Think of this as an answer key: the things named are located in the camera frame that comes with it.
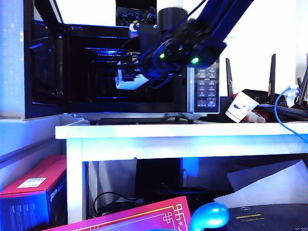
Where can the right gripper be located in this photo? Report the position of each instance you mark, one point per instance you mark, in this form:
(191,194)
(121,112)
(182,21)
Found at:
(151,67)

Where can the white snack box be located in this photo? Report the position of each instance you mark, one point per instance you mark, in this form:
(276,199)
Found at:
(130,80)

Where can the black glass microwave door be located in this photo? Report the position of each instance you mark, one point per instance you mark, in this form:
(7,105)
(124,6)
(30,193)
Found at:
(43,72)

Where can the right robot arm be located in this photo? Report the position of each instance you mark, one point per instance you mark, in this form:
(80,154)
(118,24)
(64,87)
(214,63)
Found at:
(216,24)

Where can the black Midea microwave oven body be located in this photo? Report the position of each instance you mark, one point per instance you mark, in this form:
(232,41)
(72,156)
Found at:
(207,96)

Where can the black box under table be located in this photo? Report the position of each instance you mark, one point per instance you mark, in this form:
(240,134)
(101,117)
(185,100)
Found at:
(156,178)

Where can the pink gift box gold pattern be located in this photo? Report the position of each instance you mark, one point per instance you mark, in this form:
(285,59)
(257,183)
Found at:
(134,219)

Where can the red and blue cardboard box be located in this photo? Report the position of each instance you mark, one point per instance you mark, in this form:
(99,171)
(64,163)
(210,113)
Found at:
(29,183)

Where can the clear bag of blue candies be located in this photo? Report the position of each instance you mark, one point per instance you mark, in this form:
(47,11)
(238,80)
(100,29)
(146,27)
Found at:
(130,16)

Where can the white table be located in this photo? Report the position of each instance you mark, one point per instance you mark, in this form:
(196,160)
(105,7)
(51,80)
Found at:
(168,131)

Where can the white paper cup blue print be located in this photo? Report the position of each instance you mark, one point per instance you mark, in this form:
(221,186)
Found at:
(237,108)

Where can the black router with antennas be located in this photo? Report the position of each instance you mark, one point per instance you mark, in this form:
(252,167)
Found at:
(260,96)

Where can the red and white small packet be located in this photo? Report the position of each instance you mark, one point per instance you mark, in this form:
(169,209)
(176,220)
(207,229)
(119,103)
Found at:
(256,118)

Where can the glossy blue rounded object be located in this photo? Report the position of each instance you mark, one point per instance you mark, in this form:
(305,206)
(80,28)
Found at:
(211,215)

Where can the white paper sheet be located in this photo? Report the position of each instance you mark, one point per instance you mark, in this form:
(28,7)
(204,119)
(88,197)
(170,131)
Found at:
(269,185)

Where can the black shredder with yellow label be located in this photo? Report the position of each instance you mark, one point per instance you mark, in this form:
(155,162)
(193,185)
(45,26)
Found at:
(264,219)

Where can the grey partition frame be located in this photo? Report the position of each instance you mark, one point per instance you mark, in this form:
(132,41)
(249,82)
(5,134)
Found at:
(24,153)

